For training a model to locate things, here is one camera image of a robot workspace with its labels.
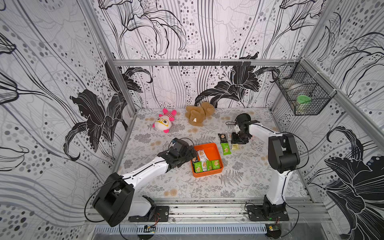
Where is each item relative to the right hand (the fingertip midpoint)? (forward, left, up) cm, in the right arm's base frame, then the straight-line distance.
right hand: (236, 139), depth 100 cm
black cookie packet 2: (-12, +23, +1) cm, 26 cm away
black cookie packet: (+1, +9, +1) cm, 9 cm away
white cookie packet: (+3, +5, +2) cm, 6 cm away
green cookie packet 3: (-18, +16, +1) cm, 24 cm away
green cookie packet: (-8, +8, 0) cm, 11 cm away
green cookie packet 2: (-21, +26, +3) cm, 33 cm away
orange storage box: (-10, +17, +1) cm, 20 cm away
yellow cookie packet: (-6, +2, +1) cm, 7 cm away
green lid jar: (+4, -32, +28) cm, 43 cm away
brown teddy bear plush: (+15, +28, +9) cm, 33 cm away
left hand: (-17, +29, +6) cm, 34 cm away
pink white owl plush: (+11, +50, +7) cm, 52 cm away
